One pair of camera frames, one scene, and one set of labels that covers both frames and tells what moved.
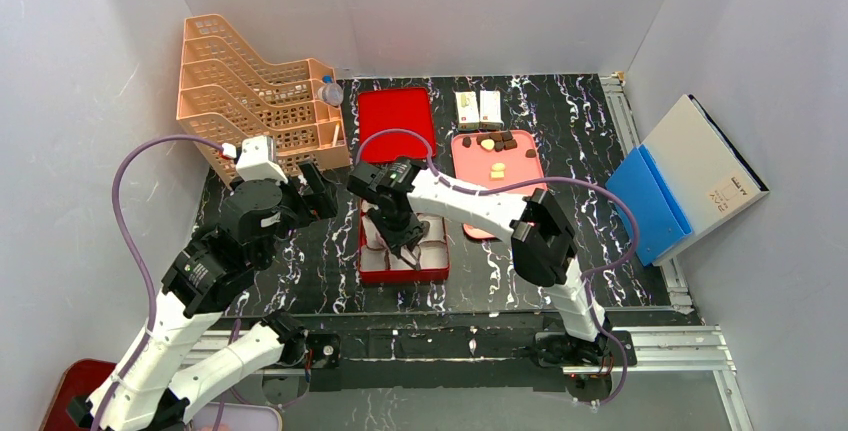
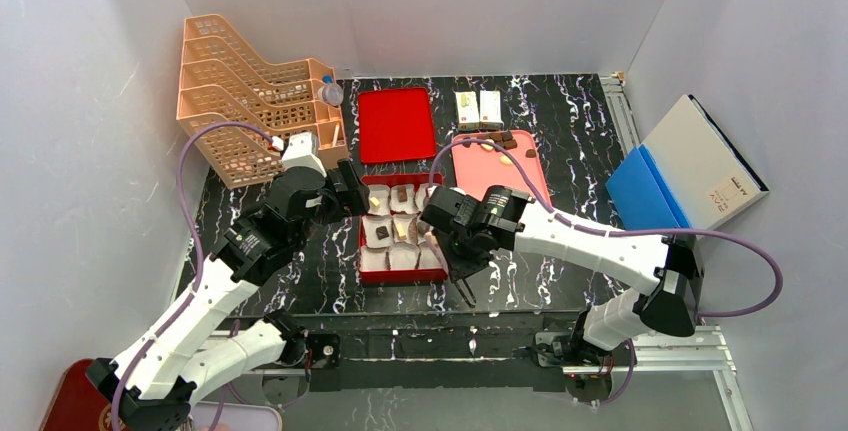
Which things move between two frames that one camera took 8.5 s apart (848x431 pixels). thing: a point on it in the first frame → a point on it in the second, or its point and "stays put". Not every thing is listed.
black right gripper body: [404, 237] → [463, 267]
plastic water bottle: [330, 93] stays put
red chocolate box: [378, 261] stays put
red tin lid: [408, 109] stays put
